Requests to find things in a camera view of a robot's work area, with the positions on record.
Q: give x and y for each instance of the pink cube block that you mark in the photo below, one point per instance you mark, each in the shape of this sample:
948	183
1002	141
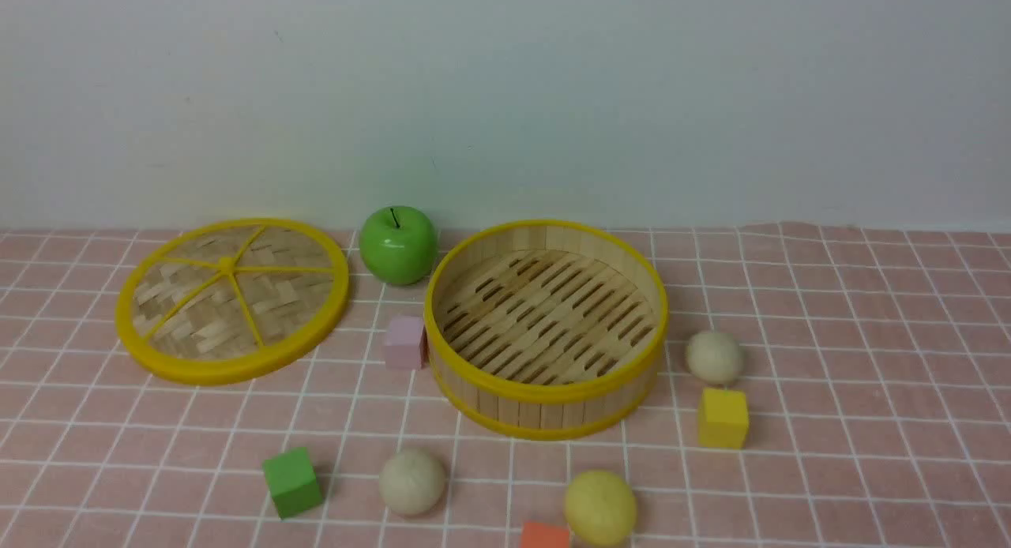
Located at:
405	343

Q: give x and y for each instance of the woven bamboo steamer lid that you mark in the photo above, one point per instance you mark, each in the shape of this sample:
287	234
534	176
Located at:
233	301

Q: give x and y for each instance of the orange cube block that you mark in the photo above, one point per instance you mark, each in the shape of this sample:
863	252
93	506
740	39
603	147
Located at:
540	535

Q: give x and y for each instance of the pink checkered tablecloth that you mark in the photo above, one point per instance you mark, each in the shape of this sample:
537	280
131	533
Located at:
877	380

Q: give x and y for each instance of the green apple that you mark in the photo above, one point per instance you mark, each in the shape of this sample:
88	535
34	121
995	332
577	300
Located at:
398	244

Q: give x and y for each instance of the green cube block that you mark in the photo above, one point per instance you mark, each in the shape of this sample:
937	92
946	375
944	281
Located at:
292	483

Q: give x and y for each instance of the white bun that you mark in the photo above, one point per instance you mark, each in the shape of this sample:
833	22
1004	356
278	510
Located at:
412	482
714	357

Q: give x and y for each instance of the yellow cube block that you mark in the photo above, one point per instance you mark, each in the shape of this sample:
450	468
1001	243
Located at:
722	419

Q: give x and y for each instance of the bamboo steamer tray yellow rim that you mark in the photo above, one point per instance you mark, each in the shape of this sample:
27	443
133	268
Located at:
545	330

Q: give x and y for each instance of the yellow bun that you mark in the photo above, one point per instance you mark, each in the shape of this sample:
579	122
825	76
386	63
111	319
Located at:
600	508

